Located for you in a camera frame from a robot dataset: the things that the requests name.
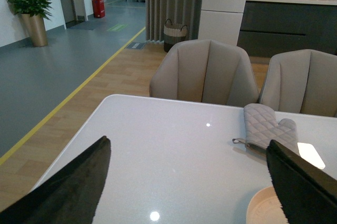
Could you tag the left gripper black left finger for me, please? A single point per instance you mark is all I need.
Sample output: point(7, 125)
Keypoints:
point(69, 196)

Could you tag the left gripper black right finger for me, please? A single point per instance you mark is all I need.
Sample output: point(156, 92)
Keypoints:
point(306, 193)

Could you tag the beige round plate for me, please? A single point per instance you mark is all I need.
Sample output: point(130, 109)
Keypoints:
point(265, 207)

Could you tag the grey quilted oven mitt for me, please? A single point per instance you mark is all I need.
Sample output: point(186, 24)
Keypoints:
point(261, 127)

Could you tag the beige chair right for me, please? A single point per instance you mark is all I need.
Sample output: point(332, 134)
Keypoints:
point(302, 81)

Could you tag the beige chair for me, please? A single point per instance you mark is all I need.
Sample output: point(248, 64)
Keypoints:
point(206, 71)
point(302, 81)

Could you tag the beige chair left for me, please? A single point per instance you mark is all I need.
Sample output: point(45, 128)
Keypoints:
point(206, 71)

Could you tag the dark grey counter cabinet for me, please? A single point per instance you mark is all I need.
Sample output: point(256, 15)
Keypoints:
point(271, 27)

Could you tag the woven two-tone basket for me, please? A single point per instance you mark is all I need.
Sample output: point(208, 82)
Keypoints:
point(173, 33)

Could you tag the red box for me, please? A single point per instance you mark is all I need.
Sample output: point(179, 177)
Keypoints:
point(98, 8)

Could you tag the potted green plant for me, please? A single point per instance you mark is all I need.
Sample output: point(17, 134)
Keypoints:
point(33, 13)

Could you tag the white pillar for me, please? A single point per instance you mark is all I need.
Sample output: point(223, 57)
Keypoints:
point(221, 20)

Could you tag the grey pleated curtain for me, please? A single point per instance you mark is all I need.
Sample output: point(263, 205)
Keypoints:
point(187, 12)

